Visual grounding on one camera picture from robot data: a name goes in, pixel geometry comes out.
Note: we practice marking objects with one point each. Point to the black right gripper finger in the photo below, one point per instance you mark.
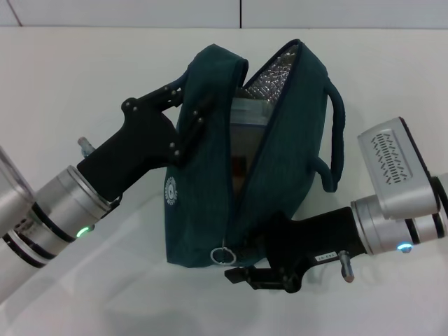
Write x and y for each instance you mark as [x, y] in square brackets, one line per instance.
[257, 245]
[255, 278]

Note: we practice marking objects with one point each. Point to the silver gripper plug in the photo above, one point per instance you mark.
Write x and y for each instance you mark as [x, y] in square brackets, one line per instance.
[346, 267]
[85, 145]

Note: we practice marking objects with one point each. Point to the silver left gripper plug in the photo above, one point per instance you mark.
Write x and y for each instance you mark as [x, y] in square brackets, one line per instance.
[85, 145]

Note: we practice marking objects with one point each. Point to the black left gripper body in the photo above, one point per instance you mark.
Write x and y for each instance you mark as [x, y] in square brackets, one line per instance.
[140, 154]

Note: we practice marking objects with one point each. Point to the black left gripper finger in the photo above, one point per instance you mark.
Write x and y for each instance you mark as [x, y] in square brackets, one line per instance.
[164, 94]
[190, 133]

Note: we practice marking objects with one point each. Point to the clear food container blue rim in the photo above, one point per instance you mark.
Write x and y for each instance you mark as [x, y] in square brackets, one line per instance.
[245, 140]

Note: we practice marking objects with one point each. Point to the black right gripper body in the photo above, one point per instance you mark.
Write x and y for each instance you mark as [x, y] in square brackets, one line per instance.
[308, 241]

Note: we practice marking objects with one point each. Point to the dark teal insulated lunch bag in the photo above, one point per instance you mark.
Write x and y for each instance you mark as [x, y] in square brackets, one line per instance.
[297, 140]

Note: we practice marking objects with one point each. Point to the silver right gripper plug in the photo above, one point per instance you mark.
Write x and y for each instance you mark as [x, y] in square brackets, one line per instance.
[346, 267]

